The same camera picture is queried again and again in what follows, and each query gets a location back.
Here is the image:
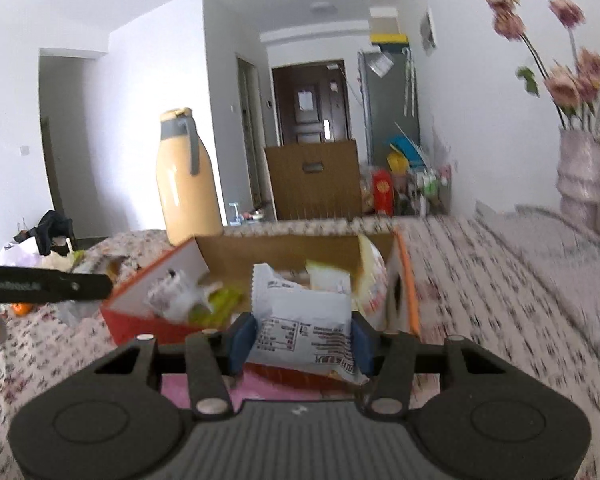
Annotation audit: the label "yellow flat box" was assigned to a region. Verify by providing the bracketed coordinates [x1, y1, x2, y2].
[370, 31, 411, 46]

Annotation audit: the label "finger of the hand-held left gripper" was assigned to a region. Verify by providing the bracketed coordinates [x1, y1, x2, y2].
[55, 270, 114, 304]

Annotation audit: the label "dried pink roses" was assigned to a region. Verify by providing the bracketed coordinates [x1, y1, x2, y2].
[482, 0, 600, 136]

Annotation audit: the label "grey quilted cloth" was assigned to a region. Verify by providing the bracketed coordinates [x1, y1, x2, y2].
[472, 200, 600, 376]

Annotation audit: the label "brown cardboard box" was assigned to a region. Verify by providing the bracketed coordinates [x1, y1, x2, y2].
[264, 140, 363, 221]

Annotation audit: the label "pink ribbed vase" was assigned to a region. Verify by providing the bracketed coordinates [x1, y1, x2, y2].
[555, 127, 600, 233]

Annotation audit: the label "blue plastic item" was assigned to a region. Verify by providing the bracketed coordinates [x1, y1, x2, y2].
[385, 132, 423, 158]

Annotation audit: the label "yellow thermos jug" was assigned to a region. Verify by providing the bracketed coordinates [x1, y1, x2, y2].
[156, 107, 226, 247]

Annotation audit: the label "grey refrigerator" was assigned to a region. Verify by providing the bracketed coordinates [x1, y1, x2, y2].
[357, 45, 421, 166]

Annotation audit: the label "red gift box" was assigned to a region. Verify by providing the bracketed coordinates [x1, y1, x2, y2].
[371, 167, 396, 216]

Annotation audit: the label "grey plastic bag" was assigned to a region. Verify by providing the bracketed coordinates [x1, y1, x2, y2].
[369, 50, 396, 78]

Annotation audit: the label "black bag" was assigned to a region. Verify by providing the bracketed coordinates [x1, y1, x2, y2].
[27, 210, 76, 256]

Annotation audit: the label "dark wooden door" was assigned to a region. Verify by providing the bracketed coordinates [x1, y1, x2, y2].
[271, 59, 353, 148]

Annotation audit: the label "red cardboard box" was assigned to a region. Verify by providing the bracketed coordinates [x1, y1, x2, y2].
[100, 232, 421, 356]

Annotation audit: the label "pale yellow fruit peel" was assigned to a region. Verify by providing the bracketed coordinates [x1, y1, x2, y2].
[42, 249, 86, 273]

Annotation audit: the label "pale green striped packet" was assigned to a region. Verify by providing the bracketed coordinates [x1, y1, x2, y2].
[352, 235, 388, 328]

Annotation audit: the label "pale yellow snack packet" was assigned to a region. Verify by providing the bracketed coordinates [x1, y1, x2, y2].
[305, 259, 353, 298]

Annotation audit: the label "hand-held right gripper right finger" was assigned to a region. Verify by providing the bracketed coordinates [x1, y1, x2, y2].
[352, 312, 508, 420]

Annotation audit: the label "long green snack packet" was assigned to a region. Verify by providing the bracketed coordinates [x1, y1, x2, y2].
[187, 287, 243, 326]

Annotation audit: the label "pink snack packet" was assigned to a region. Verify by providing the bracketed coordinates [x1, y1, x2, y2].
[160, 360, 366, 411]

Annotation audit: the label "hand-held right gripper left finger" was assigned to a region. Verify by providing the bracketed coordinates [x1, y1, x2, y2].
[92, 312, 259, 420]

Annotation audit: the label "wire rack with bottles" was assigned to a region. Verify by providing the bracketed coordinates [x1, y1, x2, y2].
[405, 162, 453, 218]

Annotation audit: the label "white purple plastic bag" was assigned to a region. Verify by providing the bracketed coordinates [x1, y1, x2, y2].
[0, 237, 46, 268]

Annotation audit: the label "white snack packet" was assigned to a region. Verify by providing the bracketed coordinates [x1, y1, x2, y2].
[245, 262, 368, 383]
[147, 269, 208, 321]

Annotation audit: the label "beige storage box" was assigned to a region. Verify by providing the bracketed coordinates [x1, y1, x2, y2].
[369, 6, 398, 35]

